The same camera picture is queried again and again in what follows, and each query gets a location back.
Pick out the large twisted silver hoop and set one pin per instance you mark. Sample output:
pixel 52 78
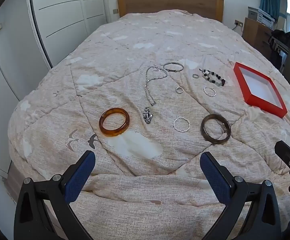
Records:
pixel 176 127

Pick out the wooden dresser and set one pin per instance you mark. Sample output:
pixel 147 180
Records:
pixel 256 35

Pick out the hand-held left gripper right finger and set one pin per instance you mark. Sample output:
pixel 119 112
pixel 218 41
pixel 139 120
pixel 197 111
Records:
pixel 213 177

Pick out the amber bangle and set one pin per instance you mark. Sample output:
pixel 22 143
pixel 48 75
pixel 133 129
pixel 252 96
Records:
pixel 103 127

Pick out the silver pendant charm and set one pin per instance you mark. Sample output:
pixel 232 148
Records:
pixel 148 116

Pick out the wall socket with plug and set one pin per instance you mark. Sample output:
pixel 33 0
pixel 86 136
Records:
pixel 239 23

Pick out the thin silver bangle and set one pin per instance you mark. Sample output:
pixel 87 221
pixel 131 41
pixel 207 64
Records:
pixel 178 70

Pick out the black bag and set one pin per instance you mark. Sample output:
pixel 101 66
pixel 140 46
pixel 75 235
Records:
pixel 283 36

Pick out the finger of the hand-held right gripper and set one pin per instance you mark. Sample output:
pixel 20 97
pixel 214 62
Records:
pixel 288 156

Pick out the white printer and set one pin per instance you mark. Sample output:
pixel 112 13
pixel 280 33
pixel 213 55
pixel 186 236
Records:
pixel 262 16

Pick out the red shallow box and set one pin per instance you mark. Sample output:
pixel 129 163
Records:
pixel 242 80

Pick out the beige bird print blanket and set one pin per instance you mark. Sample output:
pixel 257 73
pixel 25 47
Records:
pixel 135 45

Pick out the small twisted silver hoop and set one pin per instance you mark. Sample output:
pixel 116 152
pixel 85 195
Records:
pixel 207 93

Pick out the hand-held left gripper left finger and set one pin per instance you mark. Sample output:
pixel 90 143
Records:
pixel 81 177

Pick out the dark brown bangle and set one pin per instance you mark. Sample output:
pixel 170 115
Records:
pixel 204 133

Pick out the wooden headboard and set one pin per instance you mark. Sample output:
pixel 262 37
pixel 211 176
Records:
pixel 170 1

